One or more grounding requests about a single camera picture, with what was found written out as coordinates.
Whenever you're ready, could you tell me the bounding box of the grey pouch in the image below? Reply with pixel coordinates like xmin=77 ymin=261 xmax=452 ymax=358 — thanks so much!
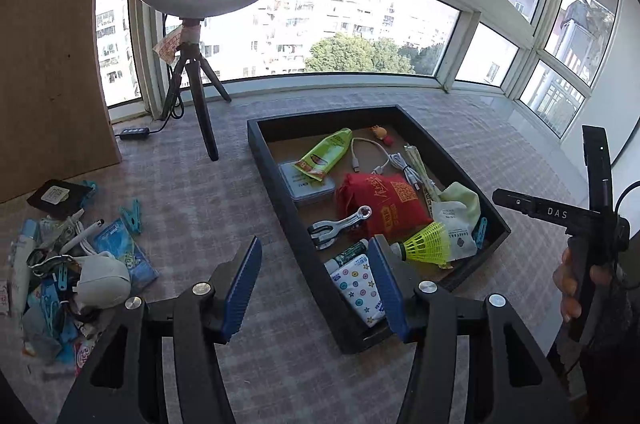
xmin=22 ymin=306 xmax=63 ymax=362

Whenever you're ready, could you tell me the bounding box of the white mask package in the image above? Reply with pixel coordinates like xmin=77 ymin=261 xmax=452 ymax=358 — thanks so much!
xmin=431 ymin=200 xmax=478 ymax=262

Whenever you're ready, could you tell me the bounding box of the white face mask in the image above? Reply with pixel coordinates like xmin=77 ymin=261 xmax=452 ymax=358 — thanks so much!
xmin=72 ymin=252 xmax=132 ymax=309

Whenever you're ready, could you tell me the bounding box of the blue clothespin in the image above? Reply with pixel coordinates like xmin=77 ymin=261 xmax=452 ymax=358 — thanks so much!
xmin=472 ymin=217 xmax=488 ymax=251

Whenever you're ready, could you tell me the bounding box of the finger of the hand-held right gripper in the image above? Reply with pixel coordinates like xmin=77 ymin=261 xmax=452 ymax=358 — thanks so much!
xmin=491 ymin=187 xmax=602 ymax=234

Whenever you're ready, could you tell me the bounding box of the yellow shuttlecock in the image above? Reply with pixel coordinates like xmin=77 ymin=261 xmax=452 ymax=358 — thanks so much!
xmin=390 ymin=221 xmax=453 ymax=267

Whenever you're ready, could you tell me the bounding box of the person's right hand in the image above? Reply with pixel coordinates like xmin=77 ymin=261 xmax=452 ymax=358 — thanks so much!
xmin=552 ymin=248 xmax=615 ymax=324

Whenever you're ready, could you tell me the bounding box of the yellow chopsticks packet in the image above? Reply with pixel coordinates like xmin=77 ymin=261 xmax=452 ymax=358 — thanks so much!
xmin=401 ymin=145 xmax=443 ymax=207

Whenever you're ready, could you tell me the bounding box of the light green cloth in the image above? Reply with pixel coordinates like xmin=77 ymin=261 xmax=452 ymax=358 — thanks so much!
xmin=440 ymin=181 xmax=482 ymax=225

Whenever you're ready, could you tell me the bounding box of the clear plastic case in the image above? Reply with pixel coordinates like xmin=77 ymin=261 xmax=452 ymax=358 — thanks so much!
xmin=277 ymin=159 xmax=337 ymax=205

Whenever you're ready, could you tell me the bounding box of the white marker with green label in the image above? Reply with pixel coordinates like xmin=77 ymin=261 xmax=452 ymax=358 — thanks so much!
xmin=324 ymin=238 xmax=370 ymax=276

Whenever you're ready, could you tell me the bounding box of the black power cable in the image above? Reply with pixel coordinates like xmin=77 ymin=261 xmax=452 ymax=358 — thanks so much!
xmin=148 ymin=9 xmax=185 ymax=135

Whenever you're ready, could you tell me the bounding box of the red cloth bag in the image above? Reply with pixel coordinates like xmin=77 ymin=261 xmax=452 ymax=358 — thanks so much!
xmin=335 ymin=173 xmax=435 ymax=241

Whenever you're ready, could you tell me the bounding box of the black tray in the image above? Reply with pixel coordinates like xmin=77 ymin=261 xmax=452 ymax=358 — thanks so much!
xmin=247 ymin=105 xmax=512 ymax=355

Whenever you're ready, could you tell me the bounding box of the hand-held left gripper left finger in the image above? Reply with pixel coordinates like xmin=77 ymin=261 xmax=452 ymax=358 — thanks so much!
xmin=56 ymin=235 xmax=263 ymax=424

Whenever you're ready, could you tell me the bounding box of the white charging cable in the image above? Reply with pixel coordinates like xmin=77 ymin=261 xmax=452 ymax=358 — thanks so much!
xmin=350 ymin=136 xmax=426 ymax=190

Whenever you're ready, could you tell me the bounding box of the white printed packet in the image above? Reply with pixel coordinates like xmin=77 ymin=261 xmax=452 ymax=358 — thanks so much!
xmin=40 ymin=216 xmax=71 ymax=240

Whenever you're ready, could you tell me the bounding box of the patterned tissue packet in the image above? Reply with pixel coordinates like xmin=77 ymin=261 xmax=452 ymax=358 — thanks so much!
xmin=329 ymin=254 xmax=388 ymax=329

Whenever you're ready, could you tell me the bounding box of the blue clip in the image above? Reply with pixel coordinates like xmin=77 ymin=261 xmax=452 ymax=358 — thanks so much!
xmin=40 ymin=289 xmax=66 ymax=330

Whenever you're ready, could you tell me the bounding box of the metal kitchen tool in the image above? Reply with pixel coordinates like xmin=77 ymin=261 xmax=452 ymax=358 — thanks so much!
xmin=306 ymin=205 xmax=373 ymax=251

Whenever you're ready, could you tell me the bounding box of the paper tag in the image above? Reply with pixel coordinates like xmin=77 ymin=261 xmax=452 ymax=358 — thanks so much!
xmin=152 ymin=26 xmax=182 ymax=66

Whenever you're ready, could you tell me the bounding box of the person's right forearm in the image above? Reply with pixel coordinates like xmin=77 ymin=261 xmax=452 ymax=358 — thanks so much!
xmin=550 ymin=274 xmax=640 ymax=424

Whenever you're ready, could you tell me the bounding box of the black box with white label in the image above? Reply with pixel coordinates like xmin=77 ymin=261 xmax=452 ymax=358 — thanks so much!
xmin=26 ymin=179 xmax=93 ymax=221

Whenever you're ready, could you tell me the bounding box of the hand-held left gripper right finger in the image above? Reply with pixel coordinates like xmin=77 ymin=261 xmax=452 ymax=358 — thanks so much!
xmin=367 ymin=234 xmax=573 ymax=424

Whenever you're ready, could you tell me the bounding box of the black tripod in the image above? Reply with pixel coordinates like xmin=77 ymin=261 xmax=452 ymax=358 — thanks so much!
xmin=160 ymin=18 xmax=232 ymax=162

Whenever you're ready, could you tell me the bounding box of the white tube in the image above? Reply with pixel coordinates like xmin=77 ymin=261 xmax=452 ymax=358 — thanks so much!
xmin=9 ymin=220 xmax=40 ymax=315

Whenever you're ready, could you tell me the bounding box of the white pen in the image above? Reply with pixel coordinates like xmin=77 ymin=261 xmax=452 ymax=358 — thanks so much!
xmin=62 ymin=219 xmax=105 ymax=252

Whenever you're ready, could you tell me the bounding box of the green sachet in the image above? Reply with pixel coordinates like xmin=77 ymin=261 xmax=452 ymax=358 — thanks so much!
xmin=292 ymin=128 xmax=353 ymax=182

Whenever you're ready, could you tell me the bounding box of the large brown board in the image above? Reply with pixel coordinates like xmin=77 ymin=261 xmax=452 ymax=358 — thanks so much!
xmin=0 ymin=0 xmax=122 ymax=205

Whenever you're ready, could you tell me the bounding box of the white window frame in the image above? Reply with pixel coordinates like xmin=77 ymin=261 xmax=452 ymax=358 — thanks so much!
xmin=95 ymin=0 xmax=640 ymax=155

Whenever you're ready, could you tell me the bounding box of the blue printed packet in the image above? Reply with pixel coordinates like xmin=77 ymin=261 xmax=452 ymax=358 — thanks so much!
xmin=92 ymin=218 xmax=160 ymax=292

